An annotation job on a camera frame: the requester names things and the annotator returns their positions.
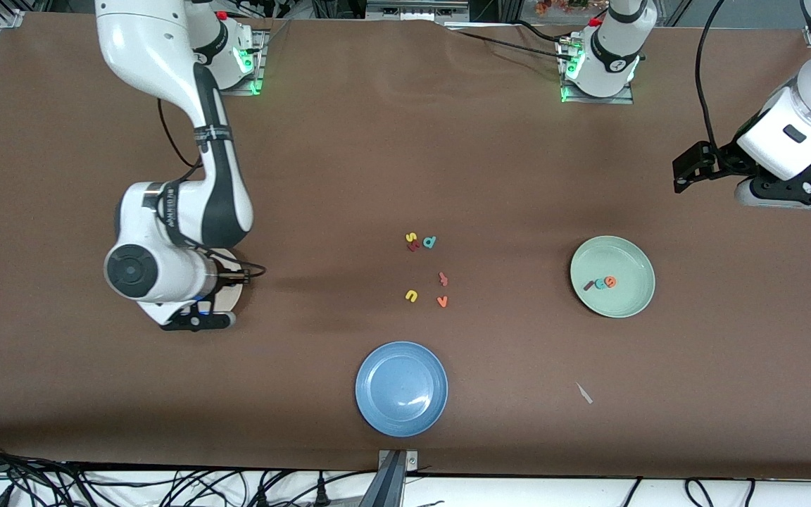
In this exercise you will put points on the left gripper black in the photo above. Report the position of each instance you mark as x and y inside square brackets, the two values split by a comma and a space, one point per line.
[724, 157]

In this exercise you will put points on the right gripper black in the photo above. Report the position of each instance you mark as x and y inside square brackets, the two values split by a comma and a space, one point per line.
[232, 277]

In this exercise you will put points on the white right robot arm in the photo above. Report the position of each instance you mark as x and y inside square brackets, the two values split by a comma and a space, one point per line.
[152, 274]

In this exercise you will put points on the beige round plate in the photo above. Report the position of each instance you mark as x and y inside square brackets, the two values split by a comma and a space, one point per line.
[231, 299]

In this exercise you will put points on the green round plate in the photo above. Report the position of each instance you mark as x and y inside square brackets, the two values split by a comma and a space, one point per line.
[624, 260]

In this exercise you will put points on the brown table cover sheet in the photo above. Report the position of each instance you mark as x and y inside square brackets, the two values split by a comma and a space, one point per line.
[377, 141]

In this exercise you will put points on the blue round plate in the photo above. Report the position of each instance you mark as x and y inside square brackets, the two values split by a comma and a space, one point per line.
[401, 389]

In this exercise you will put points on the orange artificial flowers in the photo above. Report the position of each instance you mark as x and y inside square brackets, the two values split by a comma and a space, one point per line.
[560, 5]

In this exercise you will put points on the black power plug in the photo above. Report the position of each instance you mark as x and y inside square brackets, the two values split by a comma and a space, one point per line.
[320, 493]

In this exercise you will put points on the white paper scrap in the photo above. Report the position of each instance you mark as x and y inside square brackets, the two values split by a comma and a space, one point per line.
[583, 393]

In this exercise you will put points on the grey metal box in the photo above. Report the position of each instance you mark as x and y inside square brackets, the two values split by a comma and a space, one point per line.
[416, 8]

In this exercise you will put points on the grey metal clamp bracket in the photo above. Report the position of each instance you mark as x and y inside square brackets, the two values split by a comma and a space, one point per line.
[412, 461]

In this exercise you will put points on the dark camera stand pole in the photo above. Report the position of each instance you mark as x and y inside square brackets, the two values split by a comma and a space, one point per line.
[388, 489]

